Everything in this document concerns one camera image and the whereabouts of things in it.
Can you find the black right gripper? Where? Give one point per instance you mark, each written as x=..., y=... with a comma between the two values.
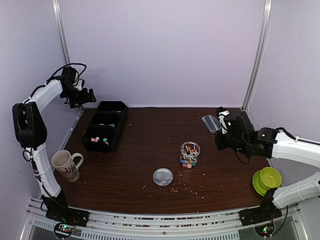
x=220, y=145

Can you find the silver metal jar lid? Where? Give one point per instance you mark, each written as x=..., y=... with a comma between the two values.
x=162, y=177

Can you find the beige patterned ceramic mug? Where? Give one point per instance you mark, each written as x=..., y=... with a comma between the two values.
x=67, y=164

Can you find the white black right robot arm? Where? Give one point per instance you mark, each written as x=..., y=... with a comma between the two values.
x=238, y=133

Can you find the aluminium corner post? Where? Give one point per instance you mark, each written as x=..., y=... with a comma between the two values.
x=60, y=28
x=261, y=47

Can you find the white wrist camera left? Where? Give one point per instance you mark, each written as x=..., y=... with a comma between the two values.
x=80, y=84

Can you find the green bowl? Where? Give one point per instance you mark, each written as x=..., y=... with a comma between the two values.
x=270, y=178

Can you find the aluminium corner post right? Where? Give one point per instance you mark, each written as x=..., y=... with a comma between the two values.
x=261, y=47

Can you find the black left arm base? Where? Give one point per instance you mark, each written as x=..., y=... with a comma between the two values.
x=58, y=210

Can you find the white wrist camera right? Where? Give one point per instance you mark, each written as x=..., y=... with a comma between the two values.
x=221, y=113

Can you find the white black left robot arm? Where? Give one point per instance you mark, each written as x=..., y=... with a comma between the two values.
x=30, y=129

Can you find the clear plastic jar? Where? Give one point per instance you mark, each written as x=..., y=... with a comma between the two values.
x=189, y=154

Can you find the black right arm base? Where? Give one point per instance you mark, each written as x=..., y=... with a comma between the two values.
x=263, y=216

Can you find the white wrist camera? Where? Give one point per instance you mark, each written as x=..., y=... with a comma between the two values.
x=80, y=84
x=221, y=113

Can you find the silver metal scoop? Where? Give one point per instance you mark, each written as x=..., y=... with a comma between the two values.
x=212, y=123

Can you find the black three-compartment candy tray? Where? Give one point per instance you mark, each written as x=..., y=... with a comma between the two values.
x=104, y=129

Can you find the green saucer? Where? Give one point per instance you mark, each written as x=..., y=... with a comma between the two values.
x=256, y=185

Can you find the aluminium corner post left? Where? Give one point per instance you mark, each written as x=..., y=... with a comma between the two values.
x=60, y=28

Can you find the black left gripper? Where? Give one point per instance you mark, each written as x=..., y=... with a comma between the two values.
x=85, y=99

